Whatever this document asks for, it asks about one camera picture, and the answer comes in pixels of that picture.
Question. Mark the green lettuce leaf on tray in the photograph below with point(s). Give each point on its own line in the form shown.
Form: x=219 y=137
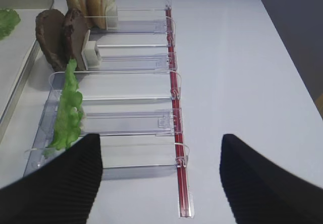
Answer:
x=9 y=19

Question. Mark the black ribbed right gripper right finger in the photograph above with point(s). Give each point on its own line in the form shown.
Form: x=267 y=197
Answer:
x=260 y=191

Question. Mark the clear acrylic rack right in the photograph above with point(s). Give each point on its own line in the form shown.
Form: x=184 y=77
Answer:
x=132 y=100

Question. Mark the green lettuce leaf in rack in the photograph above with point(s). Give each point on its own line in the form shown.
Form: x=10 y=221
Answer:
x=70 y=113

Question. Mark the sesame bun half rear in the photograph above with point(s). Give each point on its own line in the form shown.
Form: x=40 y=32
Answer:
x=96 y=12

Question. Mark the brown meat patty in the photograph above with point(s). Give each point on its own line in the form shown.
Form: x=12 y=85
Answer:
x=48 y=31
x=74 y=31

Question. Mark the white pusher block patties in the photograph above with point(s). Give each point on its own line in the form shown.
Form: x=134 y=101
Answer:
x=90 y=53

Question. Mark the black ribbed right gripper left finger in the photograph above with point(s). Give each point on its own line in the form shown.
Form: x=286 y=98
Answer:
x=62 y=191

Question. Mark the brown meat patty front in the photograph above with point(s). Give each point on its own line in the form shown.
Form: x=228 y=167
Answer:
x=48 y=31

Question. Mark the white pusher block buns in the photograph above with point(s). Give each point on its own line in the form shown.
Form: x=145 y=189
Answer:
x=111 y=14

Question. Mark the cream metal tray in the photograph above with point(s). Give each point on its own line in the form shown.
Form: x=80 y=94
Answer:
x=18 y=54

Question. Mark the brown meat patty rear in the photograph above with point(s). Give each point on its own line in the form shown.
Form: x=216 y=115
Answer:
x=74 y=31

